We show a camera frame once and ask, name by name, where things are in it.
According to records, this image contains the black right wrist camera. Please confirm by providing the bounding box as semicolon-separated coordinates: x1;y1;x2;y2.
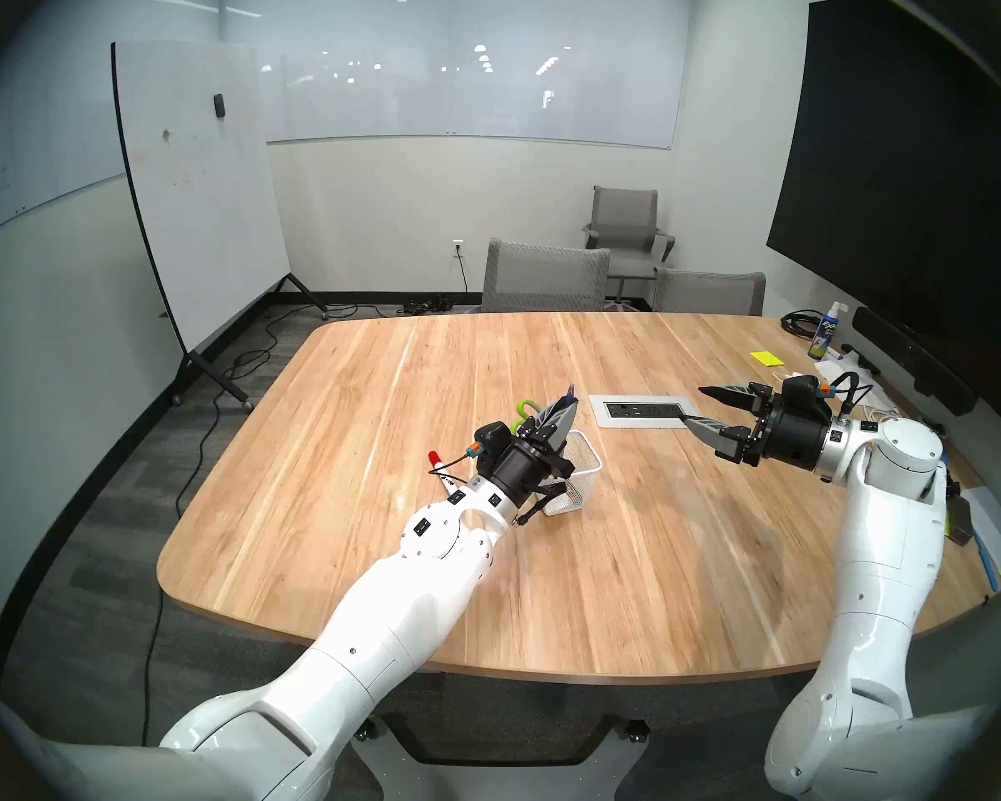
780;375;835;405

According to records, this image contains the large black wall screen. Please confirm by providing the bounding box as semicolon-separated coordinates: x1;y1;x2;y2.
766;0;1001;429

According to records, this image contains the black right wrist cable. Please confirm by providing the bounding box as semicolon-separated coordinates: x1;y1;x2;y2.
830;371;878;416

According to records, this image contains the wall whiteboard with blue writing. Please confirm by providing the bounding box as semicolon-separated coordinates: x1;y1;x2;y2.
0;0;222;248

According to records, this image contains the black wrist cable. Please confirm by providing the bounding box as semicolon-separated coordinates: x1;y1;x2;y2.
430;453;481;486
830;371;878;416

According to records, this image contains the silver table power outlet panel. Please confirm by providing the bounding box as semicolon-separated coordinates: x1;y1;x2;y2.
589;394;702;430

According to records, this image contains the blue stick tool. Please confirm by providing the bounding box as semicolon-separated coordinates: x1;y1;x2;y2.
972;532;1001;593

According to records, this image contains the wide glass wall whiteboard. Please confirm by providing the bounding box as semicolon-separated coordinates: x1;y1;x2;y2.
221;0;693;151

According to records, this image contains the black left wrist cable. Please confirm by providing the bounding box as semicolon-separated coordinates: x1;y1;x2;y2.
430;453;481;486

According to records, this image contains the black video sound bar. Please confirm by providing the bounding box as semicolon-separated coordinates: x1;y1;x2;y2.
851;306;979;417

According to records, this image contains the white paper sheet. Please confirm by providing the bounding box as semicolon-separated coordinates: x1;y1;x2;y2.
959;486;1001;587

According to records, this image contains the grey mesh office chair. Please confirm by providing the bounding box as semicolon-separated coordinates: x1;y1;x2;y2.
481;238;612;314
652;267;767;317

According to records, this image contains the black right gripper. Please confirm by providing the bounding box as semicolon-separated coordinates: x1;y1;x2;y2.
682;384;839;475

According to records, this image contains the whiteboard cleaner spray bottle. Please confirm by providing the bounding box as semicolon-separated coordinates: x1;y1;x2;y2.
807;300;848;361

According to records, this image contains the long black floor cable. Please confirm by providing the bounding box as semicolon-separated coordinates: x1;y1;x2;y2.
138;303;360;750

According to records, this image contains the white mesh pen holder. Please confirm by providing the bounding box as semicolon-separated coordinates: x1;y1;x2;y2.
542;430;603;516

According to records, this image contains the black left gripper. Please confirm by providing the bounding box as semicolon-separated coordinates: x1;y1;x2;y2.
490;396;581;517

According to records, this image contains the grey office chair with armrests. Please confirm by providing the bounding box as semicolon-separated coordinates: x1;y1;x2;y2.
582;185;677;310

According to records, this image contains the rolling white whiteboard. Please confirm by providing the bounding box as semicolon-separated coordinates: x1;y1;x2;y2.
111;40;330;412

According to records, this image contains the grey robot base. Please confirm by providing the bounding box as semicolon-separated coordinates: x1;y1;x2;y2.
352;712;651;801

